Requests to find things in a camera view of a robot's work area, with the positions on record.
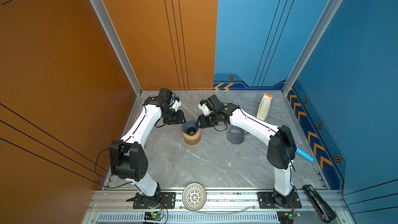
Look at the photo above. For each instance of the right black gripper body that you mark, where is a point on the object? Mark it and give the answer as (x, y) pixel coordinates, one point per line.
(213, 116)

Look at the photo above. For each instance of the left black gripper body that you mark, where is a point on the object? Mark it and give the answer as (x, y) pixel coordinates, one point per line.
(170, 116)

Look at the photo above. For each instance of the blue glass dripper cone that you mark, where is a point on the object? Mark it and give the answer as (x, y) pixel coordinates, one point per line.
(190, 127)

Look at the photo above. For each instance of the coffee filter box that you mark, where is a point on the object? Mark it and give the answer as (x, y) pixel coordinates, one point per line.
(264, 106)

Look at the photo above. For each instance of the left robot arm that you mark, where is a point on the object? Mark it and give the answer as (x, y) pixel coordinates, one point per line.
(128, 160)

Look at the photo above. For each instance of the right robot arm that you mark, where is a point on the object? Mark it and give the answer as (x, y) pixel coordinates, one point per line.
(281, 147)

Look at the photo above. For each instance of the orange glass carafe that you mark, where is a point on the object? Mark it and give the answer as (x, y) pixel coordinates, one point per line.
(191, 141)

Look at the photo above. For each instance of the grey glass mug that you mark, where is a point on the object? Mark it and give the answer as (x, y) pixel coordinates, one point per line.
(236, 135)

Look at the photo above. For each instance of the white patterned bowl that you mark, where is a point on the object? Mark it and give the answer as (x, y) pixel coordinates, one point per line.
(194, 197)

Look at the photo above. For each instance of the blue cylinder tool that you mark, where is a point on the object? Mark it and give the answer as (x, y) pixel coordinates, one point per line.
(305, 155)

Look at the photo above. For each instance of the left circuit board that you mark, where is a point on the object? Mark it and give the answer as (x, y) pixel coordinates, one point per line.
(153, 217)

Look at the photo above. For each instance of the circuit board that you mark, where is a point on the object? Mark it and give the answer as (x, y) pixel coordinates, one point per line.
(288, 217)
(153, 217)

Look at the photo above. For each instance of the right circuit board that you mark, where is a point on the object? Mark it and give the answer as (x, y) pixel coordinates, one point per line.
(288, 217)

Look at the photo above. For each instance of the black stapler-like tool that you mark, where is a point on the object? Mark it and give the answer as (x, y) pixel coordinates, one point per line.
(323, 209)

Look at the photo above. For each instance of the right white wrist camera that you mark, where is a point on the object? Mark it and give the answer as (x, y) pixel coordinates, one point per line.
(203, 107)

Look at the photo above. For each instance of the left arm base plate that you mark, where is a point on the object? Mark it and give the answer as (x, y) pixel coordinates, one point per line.
(156, 201)

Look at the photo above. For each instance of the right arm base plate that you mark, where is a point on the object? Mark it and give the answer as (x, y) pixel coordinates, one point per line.
(266, 200)

